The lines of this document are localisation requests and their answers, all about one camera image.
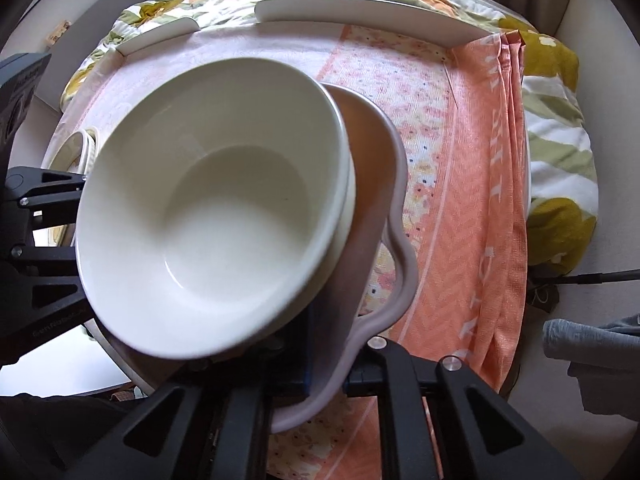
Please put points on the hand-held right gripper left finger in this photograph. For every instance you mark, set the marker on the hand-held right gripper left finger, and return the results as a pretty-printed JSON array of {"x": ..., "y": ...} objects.
[{"x": 300, "y": 355}]

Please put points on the orange patterned cloth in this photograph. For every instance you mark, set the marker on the orange patterned cloth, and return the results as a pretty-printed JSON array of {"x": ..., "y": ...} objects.
[{"x": 480, "y": 185}]

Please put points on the white ribbed bowl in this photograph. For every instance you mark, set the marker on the white ribbed bowl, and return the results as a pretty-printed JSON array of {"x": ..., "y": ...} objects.
[{"x": 210, "y": 220}]

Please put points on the cream duck print plate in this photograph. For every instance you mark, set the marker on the cream duck print plate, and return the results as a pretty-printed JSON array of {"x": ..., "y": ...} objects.
[{"x": 65, "y": 155}]

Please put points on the pink bowl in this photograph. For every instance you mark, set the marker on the pink bowl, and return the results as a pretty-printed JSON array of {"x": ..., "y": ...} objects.
[{"x": 370, "y": 185}]

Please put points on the grey cloth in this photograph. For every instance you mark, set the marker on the grey cloth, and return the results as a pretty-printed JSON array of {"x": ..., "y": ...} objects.
[{"x": 595, "y": 355}]

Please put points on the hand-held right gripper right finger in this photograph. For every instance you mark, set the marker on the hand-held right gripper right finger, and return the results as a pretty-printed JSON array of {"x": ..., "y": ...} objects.
[{"x": 365, "y": 382}]

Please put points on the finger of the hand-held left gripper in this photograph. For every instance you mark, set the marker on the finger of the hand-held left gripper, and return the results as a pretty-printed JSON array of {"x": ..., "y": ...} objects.
[
  {"x": 50, "y": 270},
  {"x": 45, "y": 182}
]

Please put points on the short white table rail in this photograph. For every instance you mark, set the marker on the short white table rail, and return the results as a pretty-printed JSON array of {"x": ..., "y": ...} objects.
[{"x": 155, "y": 35}]

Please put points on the long white table rail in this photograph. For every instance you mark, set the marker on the long white table rail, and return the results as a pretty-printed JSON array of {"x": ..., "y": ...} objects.
[{"x": 360, "y": 12}]

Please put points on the black rod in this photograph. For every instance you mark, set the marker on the black rod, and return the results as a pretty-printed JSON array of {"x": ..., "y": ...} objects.
[{"x": 600, "y": 276}]

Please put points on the floral blanket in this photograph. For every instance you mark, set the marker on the floral blanket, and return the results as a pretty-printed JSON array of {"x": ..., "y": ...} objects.
[{"x": 560, "y": 125}]

